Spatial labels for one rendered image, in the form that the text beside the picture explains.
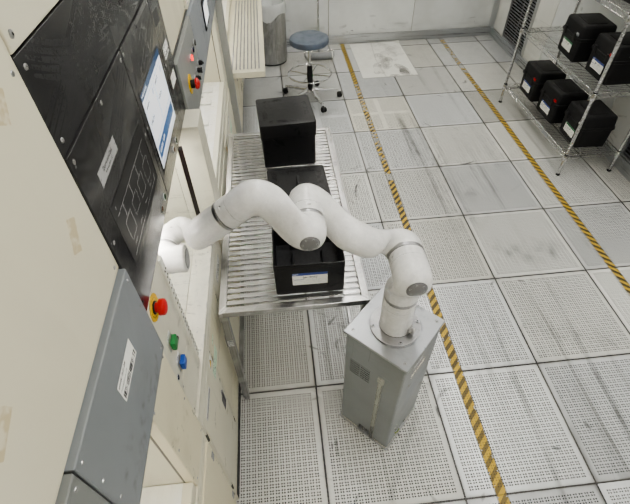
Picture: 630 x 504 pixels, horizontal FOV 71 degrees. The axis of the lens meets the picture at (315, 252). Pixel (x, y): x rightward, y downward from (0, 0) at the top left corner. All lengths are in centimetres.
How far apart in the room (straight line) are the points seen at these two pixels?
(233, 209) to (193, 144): 50
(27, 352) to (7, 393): 6
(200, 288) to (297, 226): 70
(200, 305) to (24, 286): 111
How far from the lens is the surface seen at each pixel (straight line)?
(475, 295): 291
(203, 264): 182
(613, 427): 274
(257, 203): 115
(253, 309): 178
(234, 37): 383
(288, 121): 232
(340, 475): 228
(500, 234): 334
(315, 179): 217
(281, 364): 251
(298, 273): 171
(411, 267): 136
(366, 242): 129
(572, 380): 277
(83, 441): 75
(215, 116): 272
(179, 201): 178
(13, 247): 63
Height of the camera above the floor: 218
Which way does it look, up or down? 47 degrees down
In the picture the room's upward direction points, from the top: 2 degrees counter-clockwise
